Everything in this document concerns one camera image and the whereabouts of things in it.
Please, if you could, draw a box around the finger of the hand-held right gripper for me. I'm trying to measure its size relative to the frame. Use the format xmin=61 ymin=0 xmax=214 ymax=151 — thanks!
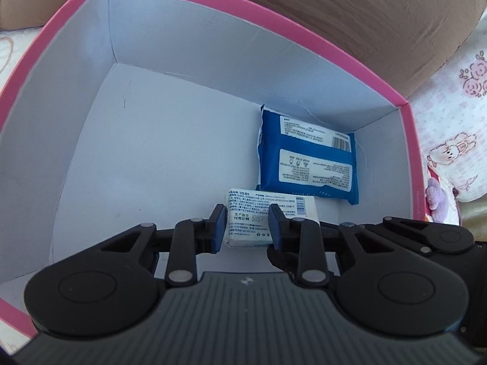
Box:
xmin=359 ymin=216 xmax=439 ymax=256

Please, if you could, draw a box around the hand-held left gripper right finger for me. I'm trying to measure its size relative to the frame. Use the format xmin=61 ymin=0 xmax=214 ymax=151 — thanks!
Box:
xmin=268 ymin=204 xmax=402 ymax=289

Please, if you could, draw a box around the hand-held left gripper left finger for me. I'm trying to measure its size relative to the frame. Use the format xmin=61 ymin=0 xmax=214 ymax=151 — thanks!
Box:
xmin=100 ymin=203 xmax=229 ymax=289

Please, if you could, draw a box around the white wipes packet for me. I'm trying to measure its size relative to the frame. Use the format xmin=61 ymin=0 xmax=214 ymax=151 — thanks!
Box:
xmin=224 ymin=189 xmax=320 ymax=248

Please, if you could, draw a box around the purple plush toy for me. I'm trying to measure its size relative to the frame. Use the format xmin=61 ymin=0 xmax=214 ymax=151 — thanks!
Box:
xmin=425 ymin=178 xmax=457 ymax=223

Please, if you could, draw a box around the blue wipes packet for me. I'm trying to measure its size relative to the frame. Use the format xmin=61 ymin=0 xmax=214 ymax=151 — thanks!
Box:
xmin=256 ymin=104 xmax=360 ymax=205

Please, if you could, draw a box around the pink cardboard box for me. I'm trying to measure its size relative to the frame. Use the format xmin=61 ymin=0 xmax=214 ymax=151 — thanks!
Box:
xmin=0 ymin=0 xmax=423 ymax=354

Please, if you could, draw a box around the beige blanket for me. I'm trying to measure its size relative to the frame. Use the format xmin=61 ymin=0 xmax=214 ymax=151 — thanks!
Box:
xmin=454 ymin=194 xmax=487 ymax=244

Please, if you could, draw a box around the pink plaid rabbit pillow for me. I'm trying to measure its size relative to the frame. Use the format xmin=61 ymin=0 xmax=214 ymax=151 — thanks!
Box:
xmin=409 ymin=19 xmax=487 ymax=202

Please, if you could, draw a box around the brown embroidered pillow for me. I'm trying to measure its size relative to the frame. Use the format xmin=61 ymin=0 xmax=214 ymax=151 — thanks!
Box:
xmin=162 ymin=0 xmax=487 ymax=105

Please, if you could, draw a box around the printed bear blanket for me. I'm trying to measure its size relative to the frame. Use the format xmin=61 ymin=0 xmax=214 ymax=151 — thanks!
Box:
xmin=0 ymin=26 xmax=52 ymax=97

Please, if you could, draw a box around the tan headboard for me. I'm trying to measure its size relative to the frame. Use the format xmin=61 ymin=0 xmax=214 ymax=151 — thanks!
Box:
xmin=0 ymin=0 xmax=113 ymax=31

